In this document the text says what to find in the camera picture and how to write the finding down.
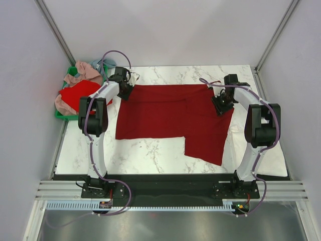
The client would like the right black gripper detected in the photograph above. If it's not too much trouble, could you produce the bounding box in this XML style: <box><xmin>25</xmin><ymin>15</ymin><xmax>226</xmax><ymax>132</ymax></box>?
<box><xmin>211</xmin><ymin>92</ymin><xmax>236</xmax><ymax>117</ymax></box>

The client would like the dark red t shirt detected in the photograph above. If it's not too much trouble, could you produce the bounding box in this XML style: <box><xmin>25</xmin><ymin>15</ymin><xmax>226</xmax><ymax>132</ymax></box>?
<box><xmin>115</xmin><ymin>84</ymin><xmax>233</xmax><ymax>166</ymax></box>

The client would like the aluminium frame rail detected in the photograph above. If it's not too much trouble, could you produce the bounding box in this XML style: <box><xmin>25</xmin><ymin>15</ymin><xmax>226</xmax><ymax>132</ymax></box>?
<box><xmin>36</xmin><ymin>176</ymin><xmax>307</xmax><ymax>201</ymax></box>

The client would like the bright red t shirt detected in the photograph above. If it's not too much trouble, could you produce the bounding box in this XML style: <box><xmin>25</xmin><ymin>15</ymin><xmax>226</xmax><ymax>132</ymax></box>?
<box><xmin>55</xmin><ymin>80</ymin><xmax>101</xmax><ymax>115</ymax></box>

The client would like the pink t shirt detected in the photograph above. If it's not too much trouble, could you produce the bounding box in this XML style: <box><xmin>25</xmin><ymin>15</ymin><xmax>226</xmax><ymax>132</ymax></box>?
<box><xmin>55</xmin><ymin>59</ymin><xmax>106</xmax><ymax>116</ymax></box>

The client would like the blue grey t shirt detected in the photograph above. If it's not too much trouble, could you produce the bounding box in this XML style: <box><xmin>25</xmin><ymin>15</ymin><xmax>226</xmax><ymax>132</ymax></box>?
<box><xmin>89</xmin><ymin>59</ymin><xmax>116</xmax><ymax>75</ymax></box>

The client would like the white slotted cable duct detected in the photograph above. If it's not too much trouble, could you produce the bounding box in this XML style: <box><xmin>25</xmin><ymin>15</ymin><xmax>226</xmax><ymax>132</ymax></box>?
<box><xmin>46</xmin><ymin>199</ymin><xmax>235</xmax><ymax>212</ymax></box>

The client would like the green plastic basket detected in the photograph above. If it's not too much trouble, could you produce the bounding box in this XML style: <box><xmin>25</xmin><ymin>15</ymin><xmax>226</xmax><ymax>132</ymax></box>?
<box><xmin>55</xmin><ymin>66</ymin><xmax>78</xmax><ymax>121</ymax></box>

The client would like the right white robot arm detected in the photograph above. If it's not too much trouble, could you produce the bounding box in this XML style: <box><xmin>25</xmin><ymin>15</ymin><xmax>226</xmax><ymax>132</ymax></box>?
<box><xmin>212</xmin><ymin>74</ymin><xmax>281</xmax><ymax>199</ymax></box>

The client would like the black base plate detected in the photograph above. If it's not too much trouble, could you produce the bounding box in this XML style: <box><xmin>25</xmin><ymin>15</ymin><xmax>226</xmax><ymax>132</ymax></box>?
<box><xmin>53</xmin><ymin>174</ymin><xmax>290</xmax><ymax>207</ymax></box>

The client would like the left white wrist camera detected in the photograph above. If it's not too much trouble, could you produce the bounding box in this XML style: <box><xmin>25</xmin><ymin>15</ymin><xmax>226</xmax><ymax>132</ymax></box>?
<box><xmin>129</xmin><ymin>72</ymin><xmax>140</xmax><ymax>86</ymax></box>

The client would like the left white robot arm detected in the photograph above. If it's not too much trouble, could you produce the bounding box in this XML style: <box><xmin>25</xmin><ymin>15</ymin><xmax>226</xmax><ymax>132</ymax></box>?
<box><xmin>78</xmin><ymin>67</ymin><xmax>140</xmax><ymax>198</ymax></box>

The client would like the left aluminium corner post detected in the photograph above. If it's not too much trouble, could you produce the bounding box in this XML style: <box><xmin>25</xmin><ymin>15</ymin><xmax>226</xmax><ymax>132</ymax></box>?
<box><xmin>35</xmin><ymin>0</ymin><xmax>76</xmax><ymax>66</ymax></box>

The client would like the right aluminium corner post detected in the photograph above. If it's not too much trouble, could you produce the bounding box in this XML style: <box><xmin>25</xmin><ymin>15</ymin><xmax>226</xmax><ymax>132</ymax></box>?
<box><xmin>254</xmin><ymin>0</ymin><xmax>301</xmax><ymax>74</ymax></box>

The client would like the folded white t shirt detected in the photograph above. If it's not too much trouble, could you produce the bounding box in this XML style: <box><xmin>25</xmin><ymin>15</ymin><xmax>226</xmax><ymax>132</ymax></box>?
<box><xmin>222</xmin><ymin>126</ymin><xmax>287</xmax><ymax>177</ymax></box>

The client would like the aluminium corner post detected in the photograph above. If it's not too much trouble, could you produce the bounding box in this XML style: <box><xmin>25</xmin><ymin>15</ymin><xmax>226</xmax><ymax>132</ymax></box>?
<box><xmin>35</xmin><ymin>0</ymin><xmax>76</xmax><ymax>66</ymax></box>
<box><xmin>254</xmin><ymin>0</ymin><xmax>301</xmax><ymax>74</ymax></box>

